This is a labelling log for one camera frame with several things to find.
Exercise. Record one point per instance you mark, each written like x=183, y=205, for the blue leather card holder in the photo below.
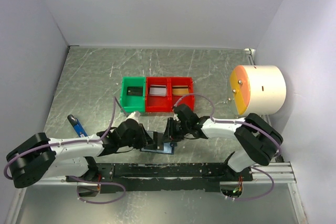
x=164, y=148

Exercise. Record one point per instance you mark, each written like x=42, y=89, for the red plastic bin middle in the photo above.
x=155, y=103

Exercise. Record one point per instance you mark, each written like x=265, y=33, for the green plastic bin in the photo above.
x=132, y=103

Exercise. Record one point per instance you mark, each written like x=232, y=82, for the silver credit card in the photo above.
x=158, y=90

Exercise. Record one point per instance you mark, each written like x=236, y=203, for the black credit card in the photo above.
x=135, y=91

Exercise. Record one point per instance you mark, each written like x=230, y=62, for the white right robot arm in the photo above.
x=260, y=141

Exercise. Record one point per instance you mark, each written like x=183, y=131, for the cream cylinder orange yellow face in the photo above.
x=256, y=89

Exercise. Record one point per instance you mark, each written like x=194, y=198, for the aluminium rail frame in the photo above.
x=90, y=79

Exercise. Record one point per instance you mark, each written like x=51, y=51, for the blue black handled tool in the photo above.
x=76, y=126

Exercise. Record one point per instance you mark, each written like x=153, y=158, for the gold credit card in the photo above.
x=180, y=90

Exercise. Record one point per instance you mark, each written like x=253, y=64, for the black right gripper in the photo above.
x=169, y=134

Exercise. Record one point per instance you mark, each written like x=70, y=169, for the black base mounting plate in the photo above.
x=163, y=176

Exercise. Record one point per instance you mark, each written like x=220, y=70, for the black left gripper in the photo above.
x=145, y=140

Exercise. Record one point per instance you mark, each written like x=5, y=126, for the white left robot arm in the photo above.
x=42, y=157

